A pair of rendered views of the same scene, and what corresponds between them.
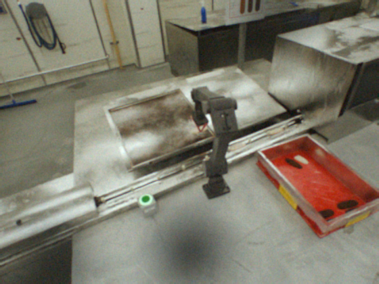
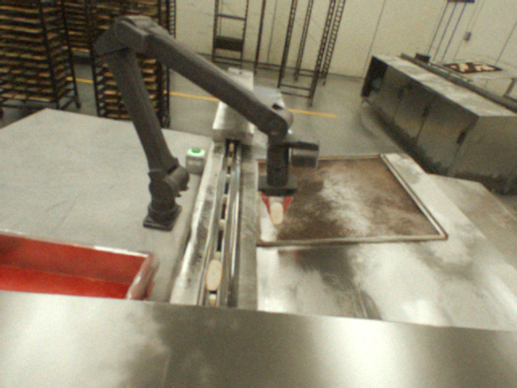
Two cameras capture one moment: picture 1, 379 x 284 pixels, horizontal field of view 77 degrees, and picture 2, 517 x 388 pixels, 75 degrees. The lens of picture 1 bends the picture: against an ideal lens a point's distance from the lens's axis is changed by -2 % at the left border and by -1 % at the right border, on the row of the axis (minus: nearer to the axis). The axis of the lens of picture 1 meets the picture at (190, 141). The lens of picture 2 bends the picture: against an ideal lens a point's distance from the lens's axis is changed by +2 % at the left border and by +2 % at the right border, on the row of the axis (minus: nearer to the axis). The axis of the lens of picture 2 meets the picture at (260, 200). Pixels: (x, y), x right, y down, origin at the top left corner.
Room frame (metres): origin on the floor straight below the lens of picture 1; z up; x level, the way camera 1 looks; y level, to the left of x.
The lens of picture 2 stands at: (1.25, -0.80, 1.45)
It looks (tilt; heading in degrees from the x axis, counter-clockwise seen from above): 32 degrees down; 106
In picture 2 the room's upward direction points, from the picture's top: 10 degrees clockwise
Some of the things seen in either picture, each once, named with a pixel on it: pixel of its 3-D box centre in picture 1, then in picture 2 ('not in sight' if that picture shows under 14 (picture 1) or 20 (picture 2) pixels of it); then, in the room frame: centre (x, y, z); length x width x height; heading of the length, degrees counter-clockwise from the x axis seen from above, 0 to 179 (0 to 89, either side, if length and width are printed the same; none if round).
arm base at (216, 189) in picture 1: (216, 184); (162, 207); (0.75, -0.10, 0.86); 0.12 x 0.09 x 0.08; 107
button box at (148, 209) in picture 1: (147, 206); (195, 165); (0.67, 0.22, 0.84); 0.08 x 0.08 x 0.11; 23
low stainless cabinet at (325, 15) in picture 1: (312, 24); not in sight; (4.80, -2.52, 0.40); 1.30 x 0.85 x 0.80; 113
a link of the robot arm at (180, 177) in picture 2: (213, 170); (170, 186); (0.77, -0.10, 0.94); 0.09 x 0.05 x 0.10; 7
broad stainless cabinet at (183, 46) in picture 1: (239, 46); not in sight; (3.61, -0.86, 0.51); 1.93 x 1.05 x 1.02; 113
